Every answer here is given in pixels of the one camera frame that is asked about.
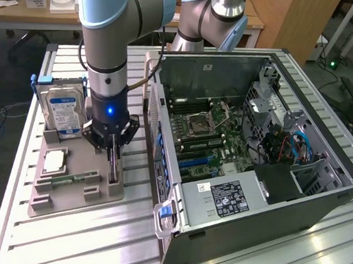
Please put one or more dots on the black chair base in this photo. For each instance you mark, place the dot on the black chair base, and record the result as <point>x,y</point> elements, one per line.
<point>24,42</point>

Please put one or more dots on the grey disk bay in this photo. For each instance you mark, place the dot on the grey disk bay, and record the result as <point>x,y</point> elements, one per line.
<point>316,176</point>

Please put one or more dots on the CPU socket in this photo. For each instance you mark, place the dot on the CPU socket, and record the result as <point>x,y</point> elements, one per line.
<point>199,124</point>

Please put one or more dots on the blue expansion slot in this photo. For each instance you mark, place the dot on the blue expansion slot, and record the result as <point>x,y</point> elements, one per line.
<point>194,162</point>

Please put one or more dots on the wooden cabinet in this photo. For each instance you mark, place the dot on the wooden cabinet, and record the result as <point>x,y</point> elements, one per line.
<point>289,24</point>

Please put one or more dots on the black RAM slots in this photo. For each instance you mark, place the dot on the black RAM slots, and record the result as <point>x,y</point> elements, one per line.
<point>187,105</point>

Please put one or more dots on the silver drive cage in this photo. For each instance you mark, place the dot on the silver drive cage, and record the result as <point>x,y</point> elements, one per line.
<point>259,111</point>

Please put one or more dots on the device with green light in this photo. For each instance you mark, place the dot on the device with green light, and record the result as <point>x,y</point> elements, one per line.
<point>332,63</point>

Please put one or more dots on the wooden desk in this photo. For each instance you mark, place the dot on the wooden desk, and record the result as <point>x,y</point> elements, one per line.
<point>35,17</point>

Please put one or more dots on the grey power supply unit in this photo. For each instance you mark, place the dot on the grey power supply unit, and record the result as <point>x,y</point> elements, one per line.
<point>198,204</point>

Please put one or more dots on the green motherboard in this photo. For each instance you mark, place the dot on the green motherboard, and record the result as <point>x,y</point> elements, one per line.
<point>233,148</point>

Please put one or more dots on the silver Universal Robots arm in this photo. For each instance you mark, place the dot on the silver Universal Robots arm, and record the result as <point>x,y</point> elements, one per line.
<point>110,41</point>

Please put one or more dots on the white paper label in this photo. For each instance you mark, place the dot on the white paper label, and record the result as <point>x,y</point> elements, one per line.
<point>6,3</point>

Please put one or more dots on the white tape roll box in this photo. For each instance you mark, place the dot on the white tape roll box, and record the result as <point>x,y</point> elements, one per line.
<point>62,3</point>

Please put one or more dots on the grey parts rack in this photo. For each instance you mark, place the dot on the grey parts rack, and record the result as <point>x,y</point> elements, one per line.
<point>79,158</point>

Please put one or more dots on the black graphics card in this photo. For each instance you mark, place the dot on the black graphics card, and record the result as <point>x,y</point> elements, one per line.
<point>114,167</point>

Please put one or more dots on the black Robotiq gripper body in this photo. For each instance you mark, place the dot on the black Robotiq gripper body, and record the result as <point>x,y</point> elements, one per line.
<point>107,111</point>

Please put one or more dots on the silver CPU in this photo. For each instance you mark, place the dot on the silver CPU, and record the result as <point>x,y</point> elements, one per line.
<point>53,160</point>

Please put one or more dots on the open black PC case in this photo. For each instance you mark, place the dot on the open black PC case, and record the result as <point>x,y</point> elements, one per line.
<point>248,235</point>

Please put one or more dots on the open socket cover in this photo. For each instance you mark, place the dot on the open socket cover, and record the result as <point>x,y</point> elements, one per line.
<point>220,114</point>

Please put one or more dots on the green RAM stick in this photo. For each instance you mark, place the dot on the green RAM stick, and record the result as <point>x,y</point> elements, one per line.
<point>67,179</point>

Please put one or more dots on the white table frame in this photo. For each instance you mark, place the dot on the white table frame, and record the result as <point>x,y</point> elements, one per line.
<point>350,26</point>

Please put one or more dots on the hard disk in blue caddy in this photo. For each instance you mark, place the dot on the hard disk in blue caddy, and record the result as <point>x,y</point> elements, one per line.
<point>62,110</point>

